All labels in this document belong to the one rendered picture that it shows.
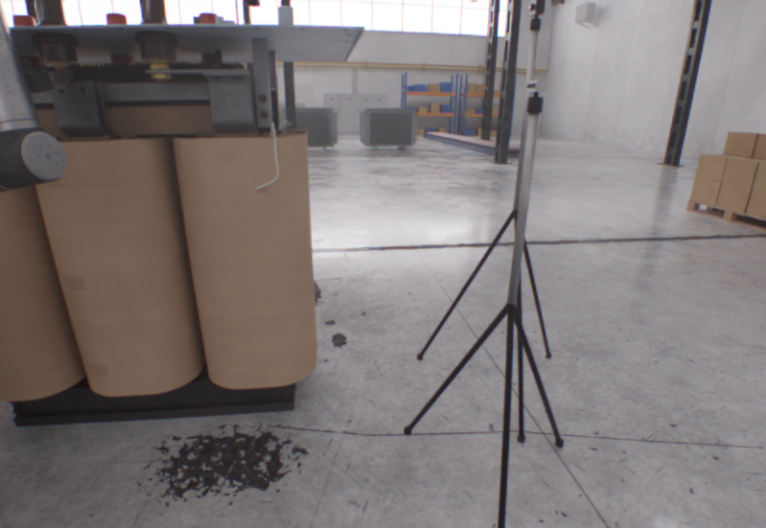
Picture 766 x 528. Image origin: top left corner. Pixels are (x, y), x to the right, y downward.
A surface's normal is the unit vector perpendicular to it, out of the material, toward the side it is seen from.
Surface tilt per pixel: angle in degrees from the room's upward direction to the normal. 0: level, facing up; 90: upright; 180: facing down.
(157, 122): 90
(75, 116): 90
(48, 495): 0
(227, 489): 0
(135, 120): 90
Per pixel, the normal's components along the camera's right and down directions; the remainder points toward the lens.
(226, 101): 0.15, 0.34
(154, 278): 0.70, 0.26
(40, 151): 0.98, -0.11
